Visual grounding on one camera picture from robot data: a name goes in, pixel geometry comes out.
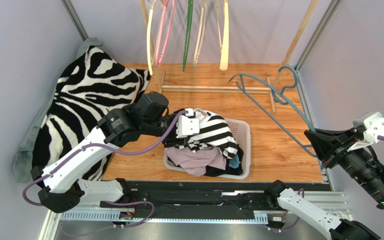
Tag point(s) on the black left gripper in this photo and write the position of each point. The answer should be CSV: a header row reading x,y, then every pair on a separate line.
x,y
173,141

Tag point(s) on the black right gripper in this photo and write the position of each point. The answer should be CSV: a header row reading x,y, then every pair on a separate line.
x,y
331,150

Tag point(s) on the lilac ribbed tank top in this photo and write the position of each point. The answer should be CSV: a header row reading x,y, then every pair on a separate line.
x,y
194,163

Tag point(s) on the black white striped tank top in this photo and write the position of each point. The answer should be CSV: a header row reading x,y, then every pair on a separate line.
x,y
214,131

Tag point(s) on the blue ribbed tank top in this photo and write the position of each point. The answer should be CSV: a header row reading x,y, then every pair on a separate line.
x,y
235,162

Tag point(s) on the wooden hanger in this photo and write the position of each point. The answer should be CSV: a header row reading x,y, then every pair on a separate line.
x,y
224,36
201,33

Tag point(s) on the cream plastic hanger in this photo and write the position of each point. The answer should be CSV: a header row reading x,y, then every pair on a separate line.
x,y
149,42

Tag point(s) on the green hanger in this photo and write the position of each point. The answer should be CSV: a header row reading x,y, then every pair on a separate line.
x,y
190,7

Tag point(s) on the pink hanger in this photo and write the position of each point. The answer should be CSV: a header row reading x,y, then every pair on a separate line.
x,y
164,30

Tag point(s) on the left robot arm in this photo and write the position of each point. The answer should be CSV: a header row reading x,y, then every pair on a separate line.
x,y
132,130

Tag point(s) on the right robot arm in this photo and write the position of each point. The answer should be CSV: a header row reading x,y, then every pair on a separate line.
x,y
345,206

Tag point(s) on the white perforated plastic basket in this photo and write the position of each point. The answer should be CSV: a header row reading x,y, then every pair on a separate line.
x,y
241,131

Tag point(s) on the wooden clothes rack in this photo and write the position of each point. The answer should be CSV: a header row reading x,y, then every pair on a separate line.
x,y
230,89

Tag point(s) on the zebra print blanket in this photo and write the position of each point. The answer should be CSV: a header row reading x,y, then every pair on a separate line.
x,y
89,87

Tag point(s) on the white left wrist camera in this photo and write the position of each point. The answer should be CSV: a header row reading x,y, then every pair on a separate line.
x,y
187,124

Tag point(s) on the black mounting rail base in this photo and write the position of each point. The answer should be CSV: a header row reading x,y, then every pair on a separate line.
x,y
213,202

